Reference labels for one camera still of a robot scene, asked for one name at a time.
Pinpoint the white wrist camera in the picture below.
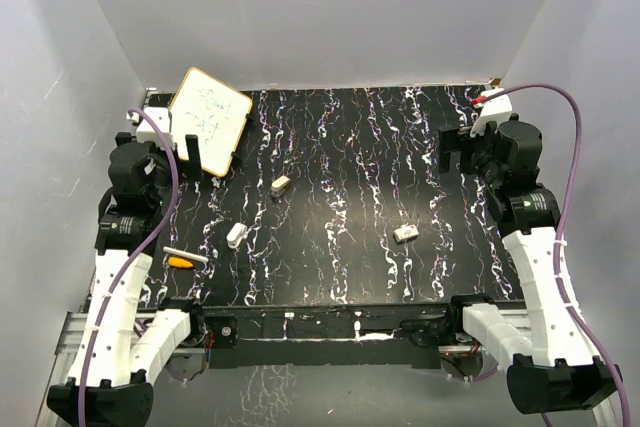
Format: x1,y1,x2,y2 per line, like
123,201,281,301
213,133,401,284
126,107,174,146
470,88,513,138

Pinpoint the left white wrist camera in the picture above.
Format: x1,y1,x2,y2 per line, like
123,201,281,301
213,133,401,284
126,107,174,146

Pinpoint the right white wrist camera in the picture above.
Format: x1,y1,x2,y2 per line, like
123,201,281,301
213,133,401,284
470,88,513,138

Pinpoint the white staple box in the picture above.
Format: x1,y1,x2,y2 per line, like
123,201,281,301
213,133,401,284
393,224,419,244

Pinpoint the small whiteboard with wooden frame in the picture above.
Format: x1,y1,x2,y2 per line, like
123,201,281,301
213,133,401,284
169,67,253,177

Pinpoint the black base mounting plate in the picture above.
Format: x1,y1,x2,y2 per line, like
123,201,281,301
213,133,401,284
154,296,501,371

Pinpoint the white marker pen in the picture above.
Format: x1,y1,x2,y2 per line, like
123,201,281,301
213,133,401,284
162,246,209,264

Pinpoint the beige grey stapler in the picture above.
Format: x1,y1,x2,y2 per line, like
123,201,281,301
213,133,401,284
270,175,291,198

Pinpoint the orange marker cap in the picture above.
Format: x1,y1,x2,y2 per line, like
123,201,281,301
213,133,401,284
167,256,194,269

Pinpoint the aluminium frame rail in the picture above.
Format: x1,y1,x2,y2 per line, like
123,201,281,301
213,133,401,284
46,309,190,426

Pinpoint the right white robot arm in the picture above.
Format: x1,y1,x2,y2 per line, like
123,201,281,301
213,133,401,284
438,117,619,414

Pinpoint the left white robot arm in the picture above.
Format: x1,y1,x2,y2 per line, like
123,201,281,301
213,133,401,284
46,132,207,426

